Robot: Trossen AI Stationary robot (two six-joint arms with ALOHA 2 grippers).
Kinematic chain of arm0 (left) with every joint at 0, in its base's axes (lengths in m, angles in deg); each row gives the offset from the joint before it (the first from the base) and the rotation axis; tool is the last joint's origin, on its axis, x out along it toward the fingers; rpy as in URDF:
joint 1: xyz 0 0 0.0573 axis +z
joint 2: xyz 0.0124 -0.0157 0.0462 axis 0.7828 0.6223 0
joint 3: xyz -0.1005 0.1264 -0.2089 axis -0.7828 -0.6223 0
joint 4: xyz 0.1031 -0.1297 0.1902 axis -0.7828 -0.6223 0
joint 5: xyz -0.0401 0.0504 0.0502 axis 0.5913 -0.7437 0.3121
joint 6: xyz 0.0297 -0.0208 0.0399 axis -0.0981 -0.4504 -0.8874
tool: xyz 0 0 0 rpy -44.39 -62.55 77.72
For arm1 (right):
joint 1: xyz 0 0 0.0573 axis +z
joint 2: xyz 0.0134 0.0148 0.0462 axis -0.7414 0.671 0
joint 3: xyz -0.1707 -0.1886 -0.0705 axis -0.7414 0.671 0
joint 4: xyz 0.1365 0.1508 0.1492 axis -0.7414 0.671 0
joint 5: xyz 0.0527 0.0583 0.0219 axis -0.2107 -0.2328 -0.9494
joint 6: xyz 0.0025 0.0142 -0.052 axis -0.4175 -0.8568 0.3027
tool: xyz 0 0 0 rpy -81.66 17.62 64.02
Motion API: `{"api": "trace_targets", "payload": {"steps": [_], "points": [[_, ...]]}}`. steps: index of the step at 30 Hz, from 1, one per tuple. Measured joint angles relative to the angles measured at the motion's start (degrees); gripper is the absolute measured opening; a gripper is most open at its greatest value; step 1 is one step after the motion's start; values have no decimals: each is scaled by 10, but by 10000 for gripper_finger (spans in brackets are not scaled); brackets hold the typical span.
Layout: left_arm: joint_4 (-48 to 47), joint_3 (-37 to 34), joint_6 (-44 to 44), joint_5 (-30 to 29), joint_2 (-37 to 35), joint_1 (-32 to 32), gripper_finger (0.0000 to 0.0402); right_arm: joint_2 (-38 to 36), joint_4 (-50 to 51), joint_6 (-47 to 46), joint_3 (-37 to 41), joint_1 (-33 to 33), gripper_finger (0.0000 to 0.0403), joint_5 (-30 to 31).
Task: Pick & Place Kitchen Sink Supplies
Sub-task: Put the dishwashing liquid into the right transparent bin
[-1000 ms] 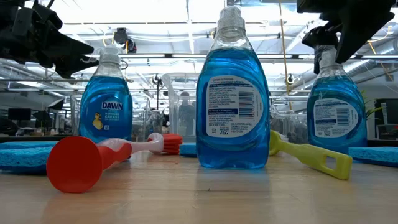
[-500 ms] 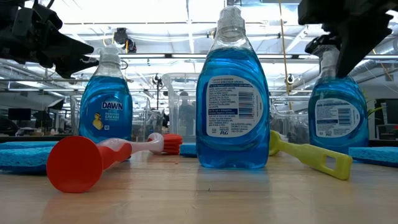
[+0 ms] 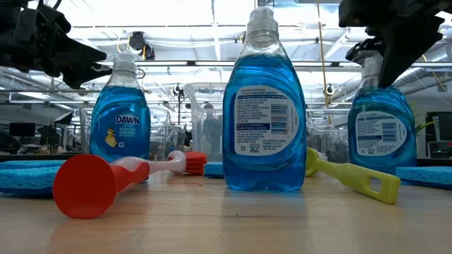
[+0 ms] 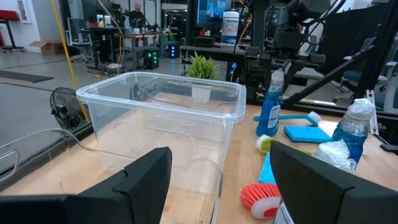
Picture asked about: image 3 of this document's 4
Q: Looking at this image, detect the yellow hanging cable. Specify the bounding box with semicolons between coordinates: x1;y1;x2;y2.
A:
316;0;335;126

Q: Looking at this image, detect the person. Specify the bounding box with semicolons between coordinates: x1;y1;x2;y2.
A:
203;102;223;156

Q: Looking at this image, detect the clear plastic bin with handles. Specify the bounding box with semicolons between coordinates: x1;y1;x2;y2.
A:
306;107;350;164
79;107;186;162

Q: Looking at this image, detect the black monitor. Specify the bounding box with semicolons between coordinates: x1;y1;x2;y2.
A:
8;122;36;138

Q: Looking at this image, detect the red and white dish brush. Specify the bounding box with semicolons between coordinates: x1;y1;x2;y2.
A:
52;150;208;219

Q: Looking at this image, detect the blue dish soap bottle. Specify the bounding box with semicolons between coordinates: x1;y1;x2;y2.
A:
89;51;152;163
347;52;417;176
222;5;307;193

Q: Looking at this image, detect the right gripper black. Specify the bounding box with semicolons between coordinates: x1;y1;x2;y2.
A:
338;0;452;89

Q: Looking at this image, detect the black tilted screen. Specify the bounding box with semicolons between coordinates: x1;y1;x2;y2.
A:
52;111;74;125

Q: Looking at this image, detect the blue rectangular sponge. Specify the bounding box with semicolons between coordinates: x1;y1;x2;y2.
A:
0;165;63;198
395;165;452;191
203;161;225;179

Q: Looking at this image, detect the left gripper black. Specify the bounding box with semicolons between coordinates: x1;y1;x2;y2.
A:
0;0;113;90

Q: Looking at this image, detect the yellow-green dish brush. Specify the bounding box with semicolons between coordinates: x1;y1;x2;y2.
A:
305;147;402;205

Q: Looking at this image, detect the black ceiling cable reel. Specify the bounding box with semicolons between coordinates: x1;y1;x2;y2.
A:
127;30;156;61

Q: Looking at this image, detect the black equipment rack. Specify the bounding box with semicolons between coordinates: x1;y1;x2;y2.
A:
425;111;452;159

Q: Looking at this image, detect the tall clear plastic tub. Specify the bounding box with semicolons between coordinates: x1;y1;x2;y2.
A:
183;83;227;163

